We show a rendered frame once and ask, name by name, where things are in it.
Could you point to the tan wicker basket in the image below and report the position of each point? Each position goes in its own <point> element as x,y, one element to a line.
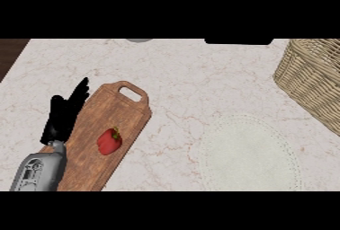
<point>313,81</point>

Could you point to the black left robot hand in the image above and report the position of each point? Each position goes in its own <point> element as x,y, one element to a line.
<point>63,115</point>

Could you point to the red bell pepper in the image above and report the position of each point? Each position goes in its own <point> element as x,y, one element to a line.
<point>109,142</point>

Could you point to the grey round object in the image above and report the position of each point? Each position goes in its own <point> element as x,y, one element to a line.
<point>140,40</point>

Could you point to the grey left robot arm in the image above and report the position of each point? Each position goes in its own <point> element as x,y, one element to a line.
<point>41,172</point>

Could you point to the round white placemat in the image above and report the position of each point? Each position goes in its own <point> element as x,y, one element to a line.
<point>248,154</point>

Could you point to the brown wooden cutting board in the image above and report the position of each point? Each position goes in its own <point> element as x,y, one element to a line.
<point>103,131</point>

